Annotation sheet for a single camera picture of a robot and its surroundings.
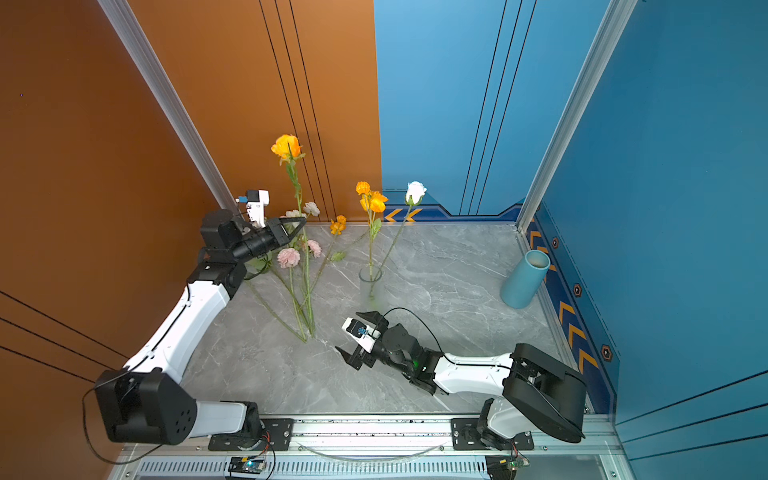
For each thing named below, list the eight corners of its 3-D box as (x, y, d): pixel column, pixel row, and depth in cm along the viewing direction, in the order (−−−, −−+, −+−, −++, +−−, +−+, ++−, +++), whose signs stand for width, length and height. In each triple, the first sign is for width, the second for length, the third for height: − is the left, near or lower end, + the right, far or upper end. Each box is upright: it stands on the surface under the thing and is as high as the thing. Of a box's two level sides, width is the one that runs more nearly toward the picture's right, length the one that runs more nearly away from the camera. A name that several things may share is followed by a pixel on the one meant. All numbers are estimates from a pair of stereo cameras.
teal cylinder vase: (504, 309, 99) (526, 271, 82) (499, 289, 103) (519, 250, 87) (527, 309, 99) (554, 271, 82) (521, 289, 103) (545, 250, 87)
